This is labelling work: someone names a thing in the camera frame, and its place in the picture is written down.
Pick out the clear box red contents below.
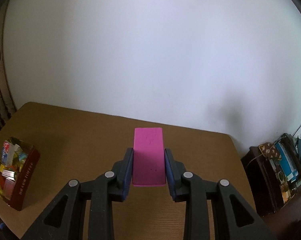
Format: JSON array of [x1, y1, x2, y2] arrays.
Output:
[[3, 179, 15, 200]]

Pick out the pink rectangular block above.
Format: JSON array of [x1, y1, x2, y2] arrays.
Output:
[[132, 127, 166, 187]]

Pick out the silver metal bar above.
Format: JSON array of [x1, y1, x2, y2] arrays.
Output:
[[1, 169, 17, 181]]

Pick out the clear box blue label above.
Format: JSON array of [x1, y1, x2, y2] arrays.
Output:
[[1, 140, 19, 167]]

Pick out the dark side shelf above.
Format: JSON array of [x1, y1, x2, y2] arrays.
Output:
[[241, 133, 301, 217]]

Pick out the red gold tin box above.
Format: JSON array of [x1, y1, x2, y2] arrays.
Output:
[[0, 137, 40, 211]]

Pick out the patterned brown pouch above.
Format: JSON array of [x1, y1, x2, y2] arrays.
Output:
[[258, 142, 282, 160]]

